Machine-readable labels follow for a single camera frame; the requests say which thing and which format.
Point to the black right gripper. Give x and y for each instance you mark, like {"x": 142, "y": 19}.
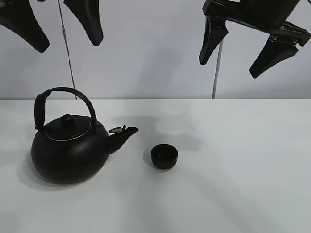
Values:
{"x": 269, "y": 16}

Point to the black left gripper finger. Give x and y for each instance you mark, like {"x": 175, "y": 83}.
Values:
{"x": 18, "y": 16}
{"x": 87, "y": 13}

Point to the black round teapot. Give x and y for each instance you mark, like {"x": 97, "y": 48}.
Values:
{"x": 72, "y": 148}

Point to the small black teacup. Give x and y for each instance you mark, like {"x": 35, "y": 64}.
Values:
{"x": 164, "y": 156}

